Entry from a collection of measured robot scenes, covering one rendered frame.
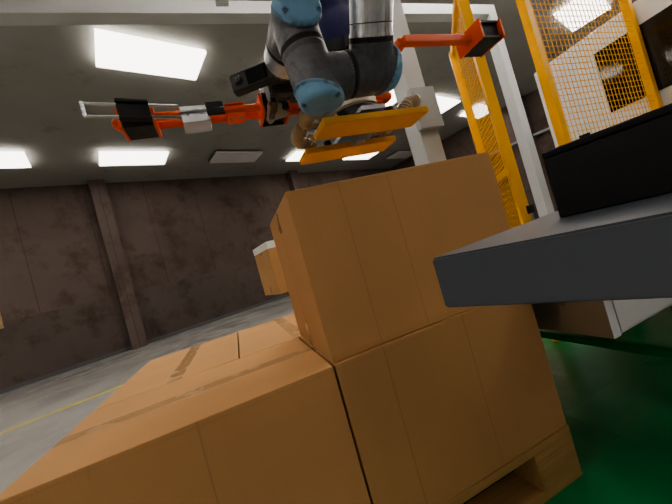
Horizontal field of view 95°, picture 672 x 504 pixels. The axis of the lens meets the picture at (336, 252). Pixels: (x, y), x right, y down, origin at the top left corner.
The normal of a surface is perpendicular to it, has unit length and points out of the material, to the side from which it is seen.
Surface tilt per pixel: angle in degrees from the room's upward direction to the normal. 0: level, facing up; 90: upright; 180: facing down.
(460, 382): 90
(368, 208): 90
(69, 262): 90
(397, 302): 90
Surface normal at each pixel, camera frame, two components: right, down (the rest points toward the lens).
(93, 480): 0.31, -0.11
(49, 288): 0.59, -0.18
